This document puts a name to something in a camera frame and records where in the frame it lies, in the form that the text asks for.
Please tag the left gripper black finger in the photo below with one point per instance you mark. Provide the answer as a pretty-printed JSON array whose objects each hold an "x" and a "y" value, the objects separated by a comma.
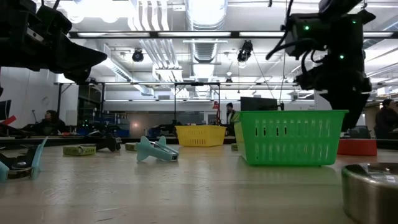
[
  {"x": 79, "y": 57},
  {"x": 79, "y": 77}
]

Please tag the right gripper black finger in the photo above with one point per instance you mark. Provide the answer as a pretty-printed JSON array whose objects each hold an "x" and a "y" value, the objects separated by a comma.
[{"x": 351, "y": 102}]

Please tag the red tray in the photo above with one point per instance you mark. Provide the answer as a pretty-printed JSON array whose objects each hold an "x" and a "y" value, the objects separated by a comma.
[{"x": 357, "y": 147}]

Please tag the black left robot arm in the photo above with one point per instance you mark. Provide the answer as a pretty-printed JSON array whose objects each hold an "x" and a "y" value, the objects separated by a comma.
[{"x": 15, "y": 11}]

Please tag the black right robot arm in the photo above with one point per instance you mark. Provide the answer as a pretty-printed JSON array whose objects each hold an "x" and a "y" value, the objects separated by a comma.
[{"x": 339, "y": 7}]

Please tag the black stapler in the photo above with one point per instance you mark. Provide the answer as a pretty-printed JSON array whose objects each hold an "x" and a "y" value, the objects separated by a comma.
[{"x": 109, "y": 142}]

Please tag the person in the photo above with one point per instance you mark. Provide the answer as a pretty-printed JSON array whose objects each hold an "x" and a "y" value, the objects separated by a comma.
[
  {"x": 51, "y": 123},
  {"x": 230, "y": 116},
  {"x": 387, "y": 119}
]

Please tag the black ceiling spotlight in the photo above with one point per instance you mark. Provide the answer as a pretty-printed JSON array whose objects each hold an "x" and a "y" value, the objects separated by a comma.
[
  {"x": 137, "y": 56},
  {"x": 245, "y": 51}
]

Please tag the black monitor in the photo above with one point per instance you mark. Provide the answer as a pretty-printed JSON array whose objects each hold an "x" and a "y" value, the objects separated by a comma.
[
  {"x": 258, "y": 104},
  {"x": 4, "y": 109}
]

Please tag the dark background table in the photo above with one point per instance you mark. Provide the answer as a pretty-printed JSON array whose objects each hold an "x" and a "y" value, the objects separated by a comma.
[{"x": 62, "y": 140}]

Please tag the green plastic basket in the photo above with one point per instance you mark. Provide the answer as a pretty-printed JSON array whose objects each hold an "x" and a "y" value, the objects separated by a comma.
[{"x": 289, "y": 137}]

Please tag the red flat object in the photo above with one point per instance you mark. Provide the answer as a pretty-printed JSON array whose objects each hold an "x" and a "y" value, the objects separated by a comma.
[{"x": 8, "y": 120}]

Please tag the yellow-green staples box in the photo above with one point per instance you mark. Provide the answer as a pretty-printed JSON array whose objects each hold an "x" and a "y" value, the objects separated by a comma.
[
  {"x": 79, "y": 150},
  {"x": 131, "y": 147},
  {"x": 234, "y": 147}
]

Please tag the round steel container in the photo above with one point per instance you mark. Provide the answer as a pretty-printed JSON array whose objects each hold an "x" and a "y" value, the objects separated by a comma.
[{"x": 370, "y": 196}]

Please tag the red clamp stand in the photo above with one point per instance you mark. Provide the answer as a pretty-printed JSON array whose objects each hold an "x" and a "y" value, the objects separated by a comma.
[{"x": 216, "y": 107}]

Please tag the yellow plastic basket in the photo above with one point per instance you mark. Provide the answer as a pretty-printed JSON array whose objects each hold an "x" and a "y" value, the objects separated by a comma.
[{"x": 200, "y": 136}]

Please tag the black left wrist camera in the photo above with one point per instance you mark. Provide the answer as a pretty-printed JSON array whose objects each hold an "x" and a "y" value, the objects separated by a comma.
[{"x": 54, "y": 21}]

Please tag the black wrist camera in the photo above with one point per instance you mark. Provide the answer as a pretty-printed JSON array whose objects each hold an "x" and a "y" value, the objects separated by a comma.
[
  {"x": 306, "y": 37},
  {"x": 54, "y": 21}
]

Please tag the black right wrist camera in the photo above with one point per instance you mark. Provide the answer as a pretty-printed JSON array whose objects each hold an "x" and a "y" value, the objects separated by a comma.
[{"x": 306, "y": 37}]

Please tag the black overhead frame bar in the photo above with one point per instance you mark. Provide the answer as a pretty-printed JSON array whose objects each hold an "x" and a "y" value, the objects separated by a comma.
[{"x": 192, "y": 34}]

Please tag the black background rig frame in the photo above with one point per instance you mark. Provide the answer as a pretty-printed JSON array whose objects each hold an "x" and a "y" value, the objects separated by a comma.
[{"x": 197, "y": 84}]

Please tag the silver ventilation duct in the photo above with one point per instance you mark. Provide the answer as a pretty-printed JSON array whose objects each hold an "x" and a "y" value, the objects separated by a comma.
[{"x": 203, "y": 37}]

